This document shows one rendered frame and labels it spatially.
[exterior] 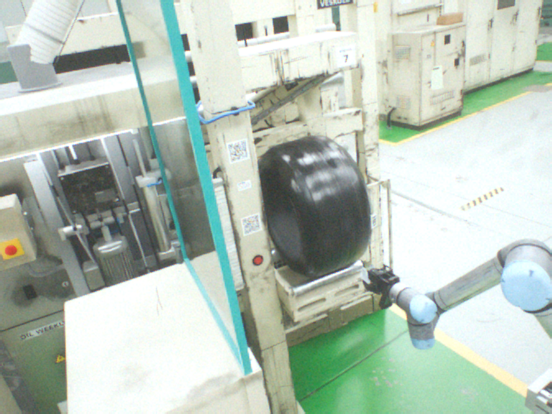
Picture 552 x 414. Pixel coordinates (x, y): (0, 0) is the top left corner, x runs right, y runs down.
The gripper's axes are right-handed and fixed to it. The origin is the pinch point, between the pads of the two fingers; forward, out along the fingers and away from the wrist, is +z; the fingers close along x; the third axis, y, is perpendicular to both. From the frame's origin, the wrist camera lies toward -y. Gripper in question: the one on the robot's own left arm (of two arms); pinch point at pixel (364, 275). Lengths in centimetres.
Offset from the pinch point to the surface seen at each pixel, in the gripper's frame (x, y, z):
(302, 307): 19.4, -15.5, 18.9
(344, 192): 0.9, 32.4, 4.3
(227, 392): 66, 19, -52
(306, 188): 13.6, 37.0, 7.7
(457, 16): -390, 77, 356
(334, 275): 3.6, -6.0, 17.4
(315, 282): 12.7, -5.6, 17.6
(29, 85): 90, 88, 42
